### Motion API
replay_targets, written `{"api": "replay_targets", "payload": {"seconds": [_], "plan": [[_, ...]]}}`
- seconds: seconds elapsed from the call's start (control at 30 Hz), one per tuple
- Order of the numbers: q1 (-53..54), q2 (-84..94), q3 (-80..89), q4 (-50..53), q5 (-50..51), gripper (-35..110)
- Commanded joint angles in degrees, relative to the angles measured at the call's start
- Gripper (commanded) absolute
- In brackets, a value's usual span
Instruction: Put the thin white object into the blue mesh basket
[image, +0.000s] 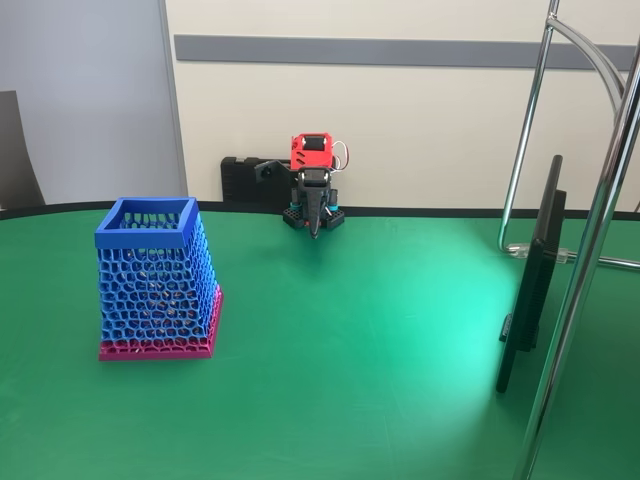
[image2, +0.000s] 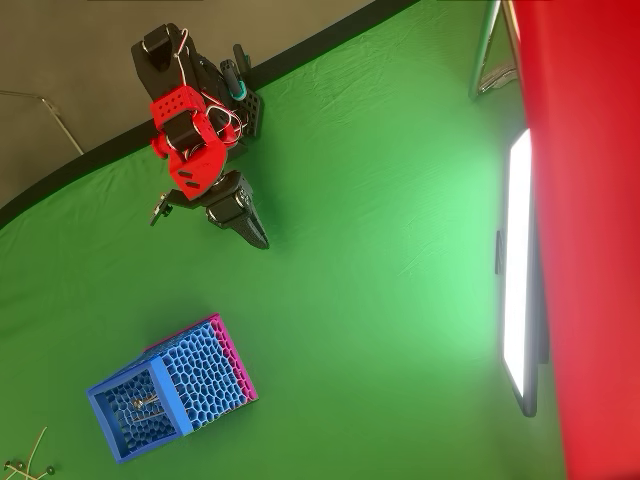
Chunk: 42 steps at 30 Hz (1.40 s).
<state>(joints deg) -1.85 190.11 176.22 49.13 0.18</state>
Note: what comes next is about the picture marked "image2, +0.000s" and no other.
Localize blue and magenta mesh basket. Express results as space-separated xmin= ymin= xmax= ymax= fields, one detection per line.
xmin=85 ymin=313 xmax=260 ymax=465

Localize green table cloth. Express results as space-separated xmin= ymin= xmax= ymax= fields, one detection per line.
xmin=0 ymin=0 xmax=569 ymax=480

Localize black flat monitor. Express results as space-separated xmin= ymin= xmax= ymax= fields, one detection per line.
xmin=494 ymin=127 xmax=551 ymax=419

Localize chrome tube stand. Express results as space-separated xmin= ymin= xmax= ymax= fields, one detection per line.
xmin=468 ymin=0 xmax=521 ymax=101

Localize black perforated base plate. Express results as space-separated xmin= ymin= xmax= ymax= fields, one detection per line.
xmin=234 ymin=89 xmax=264 ymax=142

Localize black clamp with teal ring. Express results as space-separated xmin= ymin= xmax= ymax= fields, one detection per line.
xmin=219 ymin=43 xmax=251 ymax=101

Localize white servo cable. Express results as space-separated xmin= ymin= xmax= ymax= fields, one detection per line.
xmin=172 ymin=27 xmax=246 ymax=146

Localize thin grey wire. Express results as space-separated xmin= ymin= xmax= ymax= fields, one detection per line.
xmin=0 ymin=89 xmax=85 ymax=156

